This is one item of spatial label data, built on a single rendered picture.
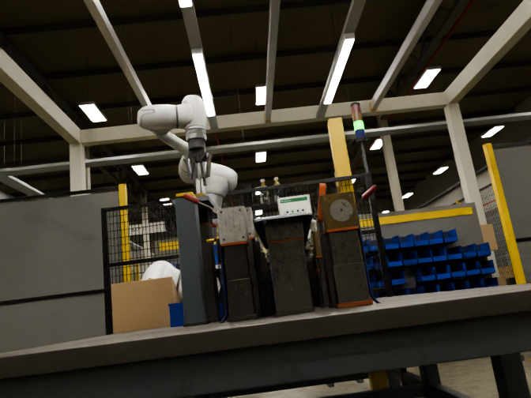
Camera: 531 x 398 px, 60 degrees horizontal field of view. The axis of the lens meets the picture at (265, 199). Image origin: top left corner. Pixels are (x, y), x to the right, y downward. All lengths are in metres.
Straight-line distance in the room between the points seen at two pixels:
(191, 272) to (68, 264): 2.95
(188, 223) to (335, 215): 0.51
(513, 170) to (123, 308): 3.85
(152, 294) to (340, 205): 1.09
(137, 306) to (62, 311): 2.25
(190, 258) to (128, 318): 0.74
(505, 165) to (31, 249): 4.47
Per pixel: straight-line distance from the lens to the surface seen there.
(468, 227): 4.96
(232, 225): 1.49
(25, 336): 4.59
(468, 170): 7.06
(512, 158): 5.02
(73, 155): 6.94
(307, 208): 3.16
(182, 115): 2.02
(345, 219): 1.49
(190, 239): 1.61
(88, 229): 4.46
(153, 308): 2.23
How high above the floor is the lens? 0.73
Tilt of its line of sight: 13 degrees up
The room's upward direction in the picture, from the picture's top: 7 degrees counter-clockwise
